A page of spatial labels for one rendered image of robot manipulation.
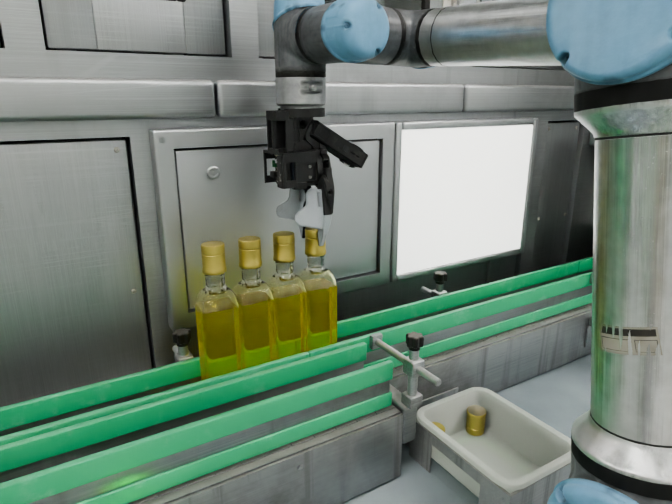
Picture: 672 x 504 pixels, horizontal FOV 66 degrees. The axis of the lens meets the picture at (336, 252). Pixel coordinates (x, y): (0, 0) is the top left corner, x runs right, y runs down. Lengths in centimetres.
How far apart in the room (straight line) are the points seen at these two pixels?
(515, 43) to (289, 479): 64
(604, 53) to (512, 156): 91
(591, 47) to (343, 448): 64
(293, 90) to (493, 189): 65
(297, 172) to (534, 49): 35
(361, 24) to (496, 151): 66
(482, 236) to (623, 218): 87
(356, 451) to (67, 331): 50
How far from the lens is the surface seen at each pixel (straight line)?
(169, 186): 87
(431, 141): 112
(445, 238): 120
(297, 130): 79
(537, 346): 125
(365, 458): 88
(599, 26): 42
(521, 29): 65
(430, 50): 74
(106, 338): 96
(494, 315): 114
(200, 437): 73
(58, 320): 94
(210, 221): 90
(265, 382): 82
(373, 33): 69
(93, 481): 73
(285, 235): 80
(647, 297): 44
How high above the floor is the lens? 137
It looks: 17 degrees down
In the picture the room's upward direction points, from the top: straight up
